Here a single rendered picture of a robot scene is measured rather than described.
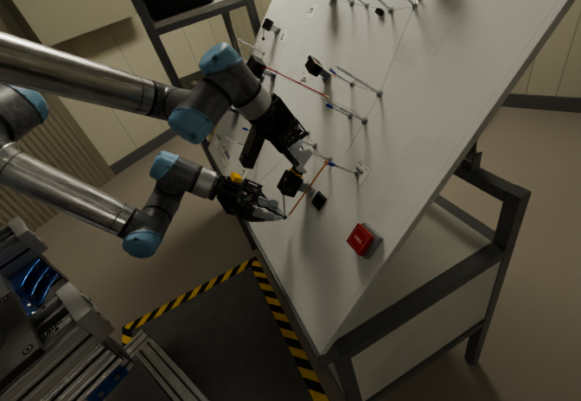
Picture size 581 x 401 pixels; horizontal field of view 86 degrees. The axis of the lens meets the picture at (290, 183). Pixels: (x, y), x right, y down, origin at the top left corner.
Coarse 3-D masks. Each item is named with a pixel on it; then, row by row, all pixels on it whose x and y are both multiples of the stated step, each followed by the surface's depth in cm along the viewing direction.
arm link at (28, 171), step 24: (0, 144) 61; (0, 168) 60; (24, 168) 62; (48, 168) 65; (24, 192) 63; (48, 192) 64; (72, 192) 65; (96, 192) 69; (96, 216) 67; (120, 216) 69; (144, 216) 72; (168, 216) 77; (144, 240) 69
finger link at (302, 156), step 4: (292, 148) 75; (296, 148) 76; (292, 152) 76; (296, 152) 76; (300, 152) 77; (304, 152) 77; (308, 152) 77; (296, 156) 77; (300, 156) 77; (304, 156) 78; (308, 156) 78; (300, 160) 78; (304, 160) 78; (300, 164) 77; (304, 164) 79; (296, 168) 77; (300, 168) 78; (300, 172) 81; (304, 172) 81
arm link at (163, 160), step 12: (156, 156) 75; (168, 156) 76; (180, 156) 78; (156, 168) 74; (168, 168) 75; (180, 168) 76; (192, 168) 77; (156, 180) 77; (168, 180) 76; (180, 180) 76; (192, 180) 76; (168, 192) 78; (180, 192) 80
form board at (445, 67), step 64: (320, 0) 107; (384, 0) 82; (448, 0) 66; (512, 0) 55; (384, 64) 76; (448, 64) 62; (512, 64) 53; (320, 128) 90; (384, 128) 72; (448, 128) 59; (384, 192) 67; (320, 256) 78; (384, 256) 64; (320, 320) 73
